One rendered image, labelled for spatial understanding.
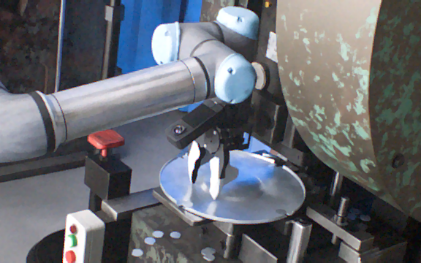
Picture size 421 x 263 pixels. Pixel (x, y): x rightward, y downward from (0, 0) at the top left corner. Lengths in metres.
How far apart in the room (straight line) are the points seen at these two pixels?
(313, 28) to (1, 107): 0.47
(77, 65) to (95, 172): 1.41
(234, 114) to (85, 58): 1.73
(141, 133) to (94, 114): 2.44
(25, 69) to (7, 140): 1.97
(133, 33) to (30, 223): 1.39
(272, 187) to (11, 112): 0.67
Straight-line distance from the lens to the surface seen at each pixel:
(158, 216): 2.00
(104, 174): 2.03
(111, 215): 2.02
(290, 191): 1.87
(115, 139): 2.04
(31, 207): 3.27
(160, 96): 1.47
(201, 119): 1.72
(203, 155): 1.80
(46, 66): 3.38
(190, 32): 1.61
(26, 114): 1.39
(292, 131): 1.80
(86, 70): 3.47
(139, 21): 4.28
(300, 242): 1.77
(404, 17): 1.23
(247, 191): 1.84
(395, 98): 1.28
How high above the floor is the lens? 1.65
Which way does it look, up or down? 25 degrees down
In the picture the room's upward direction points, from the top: 9 degrees clockwise
